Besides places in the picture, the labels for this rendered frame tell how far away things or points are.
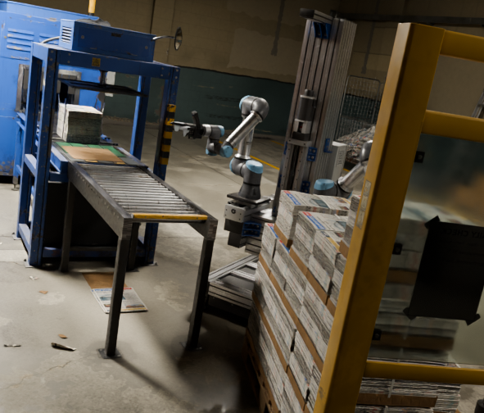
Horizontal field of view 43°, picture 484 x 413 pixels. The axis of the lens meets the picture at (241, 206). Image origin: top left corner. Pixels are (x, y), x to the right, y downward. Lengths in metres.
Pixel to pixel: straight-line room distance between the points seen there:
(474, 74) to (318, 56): 7.40
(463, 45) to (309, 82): 2.41
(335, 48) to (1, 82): 3.79
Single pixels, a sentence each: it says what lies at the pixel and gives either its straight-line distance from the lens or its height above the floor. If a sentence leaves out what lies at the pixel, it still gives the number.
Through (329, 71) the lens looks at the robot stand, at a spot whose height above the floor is 1.70.
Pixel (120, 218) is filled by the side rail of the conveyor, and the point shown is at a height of 0.78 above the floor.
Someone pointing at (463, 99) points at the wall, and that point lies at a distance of 11.30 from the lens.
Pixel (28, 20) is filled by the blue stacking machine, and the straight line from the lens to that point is 6.66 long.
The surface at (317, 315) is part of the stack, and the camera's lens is 2.49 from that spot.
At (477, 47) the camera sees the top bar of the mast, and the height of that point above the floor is 1.82.
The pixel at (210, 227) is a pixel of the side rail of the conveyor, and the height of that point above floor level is 0.76.
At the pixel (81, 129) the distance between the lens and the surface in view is 5.22.
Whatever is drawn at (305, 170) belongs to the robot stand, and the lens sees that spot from 4.00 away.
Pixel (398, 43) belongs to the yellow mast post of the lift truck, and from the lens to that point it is 1.63.
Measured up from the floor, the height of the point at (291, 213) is 1.01.
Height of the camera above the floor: 1.70
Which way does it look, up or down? 14 degrees down
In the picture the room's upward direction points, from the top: 10 degrees clockwise
